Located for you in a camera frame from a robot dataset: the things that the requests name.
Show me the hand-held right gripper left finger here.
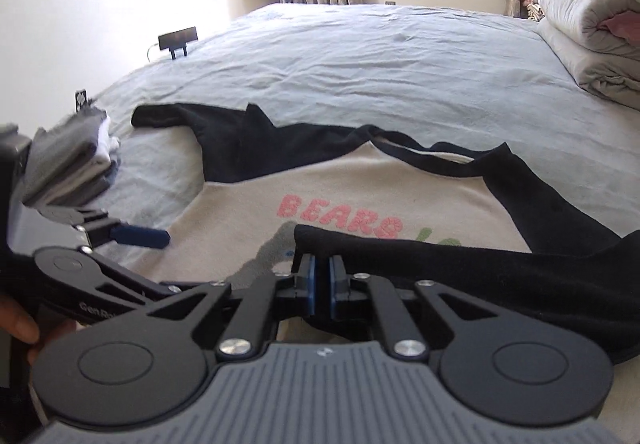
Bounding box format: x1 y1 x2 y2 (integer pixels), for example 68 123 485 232
147 255 317 359

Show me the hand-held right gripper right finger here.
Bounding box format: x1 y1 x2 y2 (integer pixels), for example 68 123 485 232
329 255 506 359

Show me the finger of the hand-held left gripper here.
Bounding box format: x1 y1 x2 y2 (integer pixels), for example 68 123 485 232
40 206 171 250
91 255 185 311

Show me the cream and black sweatshirt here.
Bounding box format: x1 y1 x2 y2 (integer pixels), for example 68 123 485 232
131 103 640 365

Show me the person's left hand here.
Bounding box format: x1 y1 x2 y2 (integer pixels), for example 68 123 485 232
0 296 79 366

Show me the white folded garment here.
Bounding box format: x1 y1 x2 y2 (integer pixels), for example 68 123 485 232
92 119 121 164

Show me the light grey folded sweater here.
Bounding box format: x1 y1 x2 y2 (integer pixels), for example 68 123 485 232
22 108 108 205

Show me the black phone on stand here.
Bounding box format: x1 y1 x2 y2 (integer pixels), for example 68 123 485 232
157 26 199 61

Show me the bed with grey sheet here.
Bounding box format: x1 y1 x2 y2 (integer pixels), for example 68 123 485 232
75 1 640 430

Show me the folded grey quilt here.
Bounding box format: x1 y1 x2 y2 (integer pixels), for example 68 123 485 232
535 0 640 112

